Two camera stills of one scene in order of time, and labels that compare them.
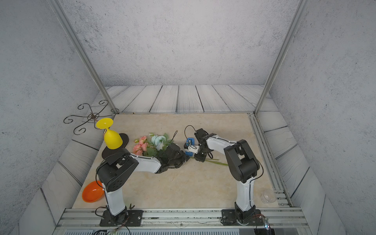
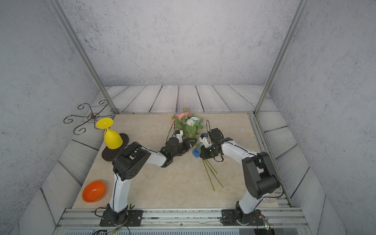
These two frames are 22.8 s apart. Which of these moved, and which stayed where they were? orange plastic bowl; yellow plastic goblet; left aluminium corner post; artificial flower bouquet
Moved: artificial flower bouquet
Stayed: left aluminium corner post; orange plastic bowl; yellow plastic goblet
